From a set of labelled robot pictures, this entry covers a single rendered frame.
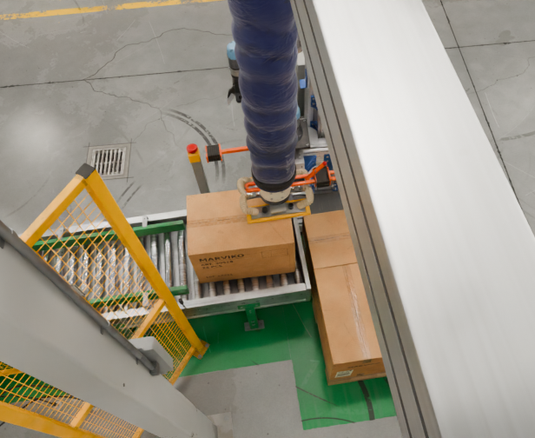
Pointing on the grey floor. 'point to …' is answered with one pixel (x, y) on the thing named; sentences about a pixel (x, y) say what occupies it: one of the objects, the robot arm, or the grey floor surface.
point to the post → (199, 171)
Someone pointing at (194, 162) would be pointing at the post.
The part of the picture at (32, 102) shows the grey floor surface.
